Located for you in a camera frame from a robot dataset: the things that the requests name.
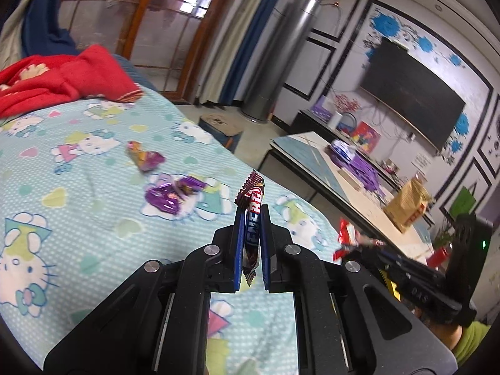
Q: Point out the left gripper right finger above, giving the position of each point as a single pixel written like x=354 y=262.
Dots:
x=290 y=268

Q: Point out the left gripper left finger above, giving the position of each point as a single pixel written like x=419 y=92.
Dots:
x=213 y=268

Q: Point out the red white snack wrapper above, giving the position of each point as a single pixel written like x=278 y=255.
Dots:
x=350 y=239

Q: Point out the dark chocolate bar wrapper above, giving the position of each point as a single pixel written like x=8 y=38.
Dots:
x=250 y=199

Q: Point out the green right sleeve forearm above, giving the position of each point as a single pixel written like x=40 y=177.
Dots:
x=469 y=341

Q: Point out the yellow rimmed trash bin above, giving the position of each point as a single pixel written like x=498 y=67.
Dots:
x=391 y=286

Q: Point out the right hand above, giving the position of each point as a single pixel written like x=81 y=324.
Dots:
x=449 y=334

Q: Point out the purple foil wrapper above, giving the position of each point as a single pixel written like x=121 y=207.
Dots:
x=168 y=194

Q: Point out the coffee table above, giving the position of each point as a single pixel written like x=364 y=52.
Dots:
x=306 y=156

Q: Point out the brown paper bag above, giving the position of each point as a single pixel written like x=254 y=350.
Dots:
x=408 y=205

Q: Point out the white power strip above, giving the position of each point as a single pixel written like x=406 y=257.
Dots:
x=352 y=179

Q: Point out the orange purple candy wrapper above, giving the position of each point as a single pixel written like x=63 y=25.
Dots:
x=146 y=161

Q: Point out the purple bag on table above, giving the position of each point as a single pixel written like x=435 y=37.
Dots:
x=347 y=159

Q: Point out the blue small stool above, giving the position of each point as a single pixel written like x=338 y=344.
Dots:
x=223 y=128

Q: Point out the black tv cabinet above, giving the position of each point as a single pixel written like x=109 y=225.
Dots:
x=306 y=121

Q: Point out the colourful picture on cabinet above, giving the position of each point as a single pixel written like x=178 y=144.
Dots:
x=365 y=137

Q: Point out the white vase red flowers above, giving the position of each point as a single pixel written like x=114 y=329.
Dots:
x=337 y=105

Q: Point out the black television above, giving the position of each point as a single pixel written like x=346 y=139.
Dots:
x=413 y=92

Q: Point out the silver tower air conditioner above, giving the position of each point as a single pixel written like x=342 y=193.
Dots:
x=278 y=59

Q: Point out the wooden glass door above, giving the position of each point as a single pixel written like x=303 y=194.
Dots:
x=161 y=38

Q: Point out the blue beige curtain right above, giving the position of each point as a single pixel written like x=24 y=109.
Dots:
x=237 y=26

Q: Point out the red blanket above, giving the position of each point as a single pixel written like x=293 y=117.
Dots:
x=39 y=82

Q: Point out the blue curtain left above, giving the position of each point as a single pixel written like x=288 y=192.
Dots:
x=31 y=27

